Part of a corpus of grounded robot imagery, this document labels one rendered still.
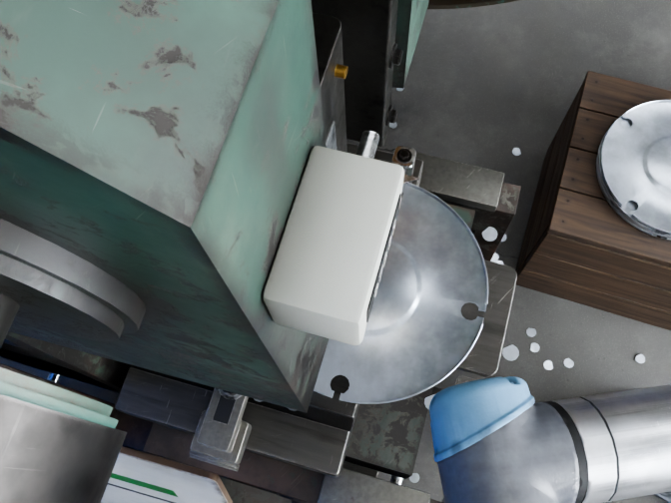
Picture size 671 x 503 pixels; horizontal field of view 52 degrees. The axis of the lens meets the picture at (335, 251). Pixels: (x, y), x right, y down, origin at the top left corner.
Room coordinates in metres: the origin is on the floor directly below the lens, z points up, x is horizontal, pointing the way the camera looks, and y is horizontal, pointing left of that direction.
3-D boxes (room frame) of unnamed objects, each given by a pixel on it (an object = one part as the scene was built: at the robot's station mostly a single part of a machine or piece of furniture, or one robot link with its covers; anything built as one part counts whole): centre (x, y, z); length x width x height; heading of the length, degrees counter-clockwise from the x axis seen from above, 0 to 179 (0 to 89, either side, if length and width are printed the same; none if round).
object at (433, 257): (0.25, -0.04, 0.78); 0.29 x 0.29 x 0.01
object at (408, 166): (0.41, -0.10, 0.75); 0.03 x 0.03 x 0.10; 68
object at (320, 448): (0.30, 0.08, 0.68); 0.45 x 0.30 x 0.06; 158
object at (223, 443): (0.14, 0.15, 0.76); 0.17 x 0.06 x 0.10; 158
